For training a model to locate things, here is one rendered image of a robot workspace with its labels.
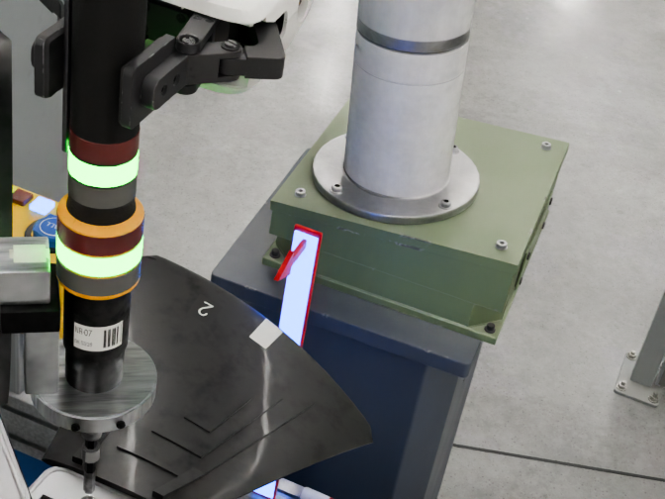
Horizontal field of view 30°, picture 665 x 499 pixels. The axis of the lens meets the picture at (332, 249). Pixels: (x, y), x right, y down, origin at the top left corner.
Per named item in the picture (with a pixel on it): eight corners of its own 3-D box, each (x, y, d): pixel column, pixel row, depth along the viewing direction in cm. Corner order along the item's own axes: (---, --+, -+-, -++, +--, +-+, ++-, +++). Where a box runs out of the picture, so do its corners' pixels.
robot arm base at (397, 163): (326, 126, 150) (336, -18, 139) (482, 148, 148) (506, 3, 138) (299, 210, 134) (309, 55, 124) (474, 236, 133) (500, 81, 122)
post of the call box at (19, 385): (-6, 385, 130) (-8, 294, 122) (11, 368, 132) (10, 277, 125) (19, 395, 129) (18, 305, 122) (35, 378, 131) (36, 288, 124)
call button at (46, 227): (24, 244, 116) (24, 229, 115) (47, 222, 119) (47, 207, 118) (61, 257, 115) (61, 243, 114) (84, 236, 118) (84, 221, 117)
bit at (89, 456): (76, 492, 75) (78, 432, 72) (86, 480, 76) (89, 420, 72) (91, 499, 74) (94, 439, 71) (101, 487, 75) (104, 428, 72)
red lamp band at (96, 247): (58, 257, 61) (58, 238, 60) (54, 205, 64) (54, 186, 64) (147, 256, 62) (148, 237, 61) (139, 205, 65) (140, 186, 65)
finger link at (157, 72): (241, 88, 61) (177, 149, 56) (184, 68, 62) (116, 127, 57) (248, 30, 59) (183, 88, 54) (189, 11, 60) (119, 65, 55)
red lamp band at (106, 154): (70, 165, 58) (70, 144, 58) (66, 127, 61) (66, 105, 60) (142, 165, 59) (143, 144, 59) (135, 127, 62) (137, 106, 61)
